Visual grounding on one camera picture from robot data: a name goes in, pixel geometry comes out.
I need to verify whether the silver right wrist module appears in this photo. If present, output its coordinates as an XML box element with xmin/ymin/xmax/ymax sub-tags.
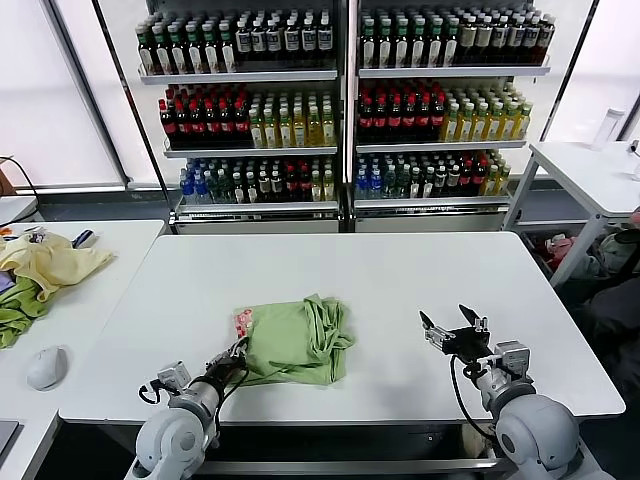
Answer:
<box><xmin>492</xmin><ymin>340</ymin><xmax>531</xmax><ymax>374</ymax></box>

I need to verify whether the dark bottle white label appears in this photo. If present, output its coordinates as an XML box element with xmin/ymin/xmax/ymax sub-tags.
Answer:
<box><xmin>282</xmin><ymin>16</ymin><xmax>299</xmax><ymax>62</ymax></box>
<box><xmin>315</xmin><ymin>16</ymin><xmax>332</xmax><ymax>62</ymax></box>
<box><xmin>505</xmin><ymin>17</ymin><xmax>523</xmax><ymax>66</ymax></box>
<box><xmin>489</xmin><ymin>17</ymin><xmax>507</xmax><ymax>66</ymax></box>
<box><xmin>235</xmin><ymin>16</ymin><xmax>252</xmax><ymax>62</ymax></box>
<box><xmin>521</xmin><ymin>17</ymin><xmax>539</xmax><ymax>66</ymax></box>
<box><xmin>264</xmin><ymin>16</ymin><xmax>281</xmax><ymax>62</ymax></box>
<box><xmin>250</xmin><ymin>16</ymin><xmax>266</xmax><ymax>62</ymax></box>
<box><xmin>299</xmin><ymin>16</ymin><xmax>316</xmax><ymax>62</ymax></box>
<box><xmin>537</xmin><ymin>17</ymin><xmax>554</xmax><ymax>66</ymax></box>

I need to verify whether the light green t-shirt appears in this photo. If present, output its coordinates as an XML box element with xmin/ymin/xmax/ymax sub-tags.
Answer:
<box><xmin>232</xmin><ymin>293</ymin><xmax>357</xmax><ymax>386</ymax></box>

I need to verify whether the white computer mouse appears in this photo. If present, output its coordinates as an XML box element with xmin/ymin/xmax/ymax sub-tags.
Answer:
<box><xmin>25</xmin><ymin>345</ymin><xmax>70</xmax><ymax>392</ymax></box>

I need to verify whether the black left wrist cable plug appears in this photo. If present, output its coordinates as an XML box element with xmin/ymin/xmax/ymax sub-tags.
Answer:
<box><xmin>138</xmin><ymin>380</ymin><xmax>169</xmax><ymax>406</ymax></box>

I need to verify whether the beige round object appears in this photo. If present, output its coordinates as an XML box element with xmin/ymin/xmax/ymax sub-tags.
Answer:
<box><xmin>459</xmin><ymin>424</ymin><xmax>501</xmax><ymax>461</ymax></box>

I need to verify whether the pale yellow garment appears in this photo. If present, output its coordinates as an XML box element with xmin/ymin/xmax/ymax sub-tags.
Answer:
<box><xmin>0</xmin><ymin>233</ymin><xmax>117</xmax><ymax>303</ymax></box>

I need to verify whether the tall clear plastic bottle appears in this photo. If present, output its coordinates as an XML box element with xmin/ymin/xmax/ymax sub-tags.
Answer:
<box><xmin>591</xmin><ymin>107</ymin><xmax>626</xmax><ymax>151</ymax></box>

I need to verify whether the dark bottle green cap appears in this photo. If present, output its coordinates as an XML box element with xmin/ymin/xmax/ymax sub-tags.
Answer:
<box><xmin>153</xmin><ymin>24</ymin><xmax>171</xmax><ymax>75</ymax></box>
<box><xmin>186</xmin><ymin>24</ymin><xmax>204</xmax><ymax>75</ymax></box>
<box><xmin>202</xmin><ymin>24</ymin><xmax>220</xmax><ymax>75</ymax></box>
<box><xmin>424</xmin><ymin>19</ymin><xmax>442</xmax><ymax>68</ymax></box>
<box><xmin>359</xmin><ymin>19</ymin><xmax>377</xmax><ymax>68</ymax></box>
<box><xmin>392</xmin><ymin>19</ymin><xmax>410</xmax><ymax>68</ymax></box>
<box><xmin>218</xmin><ymin>24</ymin><xmax>236</xmax><ymax>75</ymax></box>
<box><xmin>169</xmin><ymin>24</ymin><xmax>187</xmax><ymax>75</ymax></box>
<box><xmin>375</xmin><ymin>19</ymin><xmax>393</xmax><ymax>68</ymax></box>
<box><xmin>137</xmin><ymin>24</ymin><xmax>155</xmax><ymax>75</ymax></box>
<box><xmin>408</xmin><ymin>19</ymin><xmax>426</xmax><ymax>68</ymax></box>
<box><xmin>440</xmin><ymin>19</ymin><xmax>458</xmax><ymax>68</ymax></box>

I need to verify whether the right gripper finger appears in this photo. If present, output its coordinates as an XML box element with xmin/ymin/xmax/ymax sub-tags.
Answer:
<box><xmin>458</xmin><ymin>304</ymin><xmax>490</xmax><ymax>334</ymax></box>
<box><xmin>418</xmin><ymin>310</ymin><xmax>455</xmax><ymax>354</ymax></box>

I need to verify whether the white side table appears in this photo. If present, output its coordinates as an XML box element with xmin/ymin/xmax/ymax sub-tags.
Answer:
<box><xmin>502</xmin><ymin>139</ymin><xmax>640</xmax><ymax>289</ymax></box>

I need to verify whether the silver left wrist module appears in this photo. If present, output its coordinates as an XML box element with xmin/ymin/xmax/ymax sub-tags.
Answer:
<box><xmin>156</xmin><ymin>362</ymin><xmax>191</xmax><ymax>396</ymax></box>

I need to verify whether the silver wrist module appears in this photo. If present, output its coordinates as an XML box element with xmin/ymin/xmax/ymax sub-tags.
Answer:
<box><xmin>492</xmin><ymin>340</ymin><xmax>531</xmax><ymax>374</ymax></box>
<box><xmin>156</xmin><ymin>362</ymin><xmax>191</xmax><ymax>396</ymax></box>

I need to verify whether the grey flat device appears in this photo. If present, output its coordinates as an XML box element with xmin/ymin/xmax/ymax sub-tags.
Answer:
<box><xmin>0</xmin><ymin>420</ymin><xmax>21</xmax><ymax>452</ymax></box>

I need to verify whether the thin black background cable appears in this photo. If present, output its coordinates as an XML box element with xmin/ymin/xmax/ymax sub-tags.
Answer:
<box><xmin>0</xmin><ymin>155</ymin><xmax>40</xmax><ymax>222</ymax></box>

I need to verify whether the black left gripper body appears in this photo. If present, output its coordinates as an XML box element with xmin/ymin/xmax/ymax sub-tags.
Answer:
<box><xmin>205</xmin><ymin>353</ymin><xmax>244</xmax><ymax>391</ymax></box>

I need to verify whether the blue white striped item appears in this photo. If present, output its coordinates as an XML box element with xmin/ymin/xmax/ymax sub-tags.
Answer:
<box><xmin>71</xmin><ymin>228</ymin><xmax>100</xmax><ymax>250</ymax></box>

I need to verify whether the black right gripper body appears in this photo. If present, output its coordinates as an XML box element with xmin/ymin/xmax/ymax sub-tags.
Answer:
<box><xmin>444</xmin><ymin>325</ymin><xmax>494</xmax><ymax>364</ymax></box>

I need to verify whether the cola bottle red cap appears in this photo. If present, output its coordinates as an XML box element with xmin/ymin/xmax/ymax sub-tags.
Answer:
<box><xmin>188</xmin><ymin>99</ymin><xmax>205</xmax><ymax>149</ymax></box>
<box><xmin>415</xmin><ymin>96</ymin><xmax>431</xmax><ymax>144</ymax></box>
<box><xmin>400</xmin><ymin>96</ymin><xmax>416</xmax><ymax>144</ymax></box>
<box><xmin>218</xmin><ymin>99</ymin><xmax>235</xmax><ymax>149</ymax></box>
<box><xmin>429</xmin><ymin>96</ymin><xmax>445</xmax><ymax>144</ymax></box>
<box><xmin>233</xmin><ymin>99</ymin><xmax>250</xmax><ymax>149</ymax></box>
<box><xmin>158</xmin><ymin>99</ymin><xmax>177</xmax><ymax>149</ymax></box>
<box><xmin>372</xmin><ymin>96</ymin><xmax>388</xmax><ymax>144</ymax></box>
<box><xmin>174</xmin><ymin>99</ymin><xmax>190</xmax><ymax>149</ymax></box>
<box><xmin>203</xmin><ymin>99</ymin><xmax>220</xmax><ymax>149</ymax></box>
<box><xmin>386</xmin><ymin>96</ymin><xmax>402</xmax><ymax>144</ymax></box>
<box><xmin>357</xmin><ymin>96</ymin><xmax>374</xmax><ymax>144</ymax></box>

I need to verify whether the dark bottle cream label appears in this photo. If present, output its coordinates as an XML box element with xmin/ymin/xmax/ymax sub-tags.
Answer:
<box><xmin>474</xmin><ymin>17</ymin><xmax>491</xmax><ymax>66</ymax></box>
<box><xmin>457</xmin><ymin>17</ymin><xmax>476</xmax><ymax>66</ymax></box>

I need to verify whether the grey window frame post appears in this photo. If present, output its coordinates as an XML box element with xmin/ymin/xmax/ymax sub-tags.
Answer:
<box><xmin>46</xmin><ymin>0</ymin><xmax>133</xmax><ymax>190</ymax></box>

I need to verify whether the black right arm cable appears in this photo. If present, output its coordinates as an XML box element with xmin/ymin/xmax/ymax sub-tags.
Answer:
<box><xmin>448</xmin><ymin>352</ymin><xmax>501</xmax><ymax>445</ymax></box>

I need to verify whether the bright green cloth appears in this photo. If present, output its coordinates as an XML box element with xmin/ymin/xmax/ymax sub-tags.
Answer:
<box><xmin>0</xmin><ymin>278</ymin><xmax>50</xmax><ymax>350</ymax></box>

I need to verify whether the pink clothes pile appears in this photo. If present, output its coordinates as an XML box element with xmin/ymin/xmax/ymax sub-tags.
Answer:
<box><xmin>527</xmin><ymin>233</ymin><xmax>576</xmax><ymax>272</ymax></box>

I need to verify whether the grey shelf unit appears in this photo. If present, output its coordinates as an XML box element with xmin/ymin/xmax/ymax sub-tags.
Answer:
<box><xmin>134</xmin><ymin>0</ymin><xmax>350</xmax><ymax>235</ymax></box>
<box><xmin>348</xmin><ymin>0</ymin><xmax>551</xmax><ymax>234</ymax></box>

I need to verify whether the pale clothes pile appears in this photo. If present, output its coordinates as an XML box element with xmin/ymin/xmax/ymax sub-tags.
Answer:
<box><xmin>582</xmin><ymin>233</ymin><xmax>634</xmax><ymax>280</ymax></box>

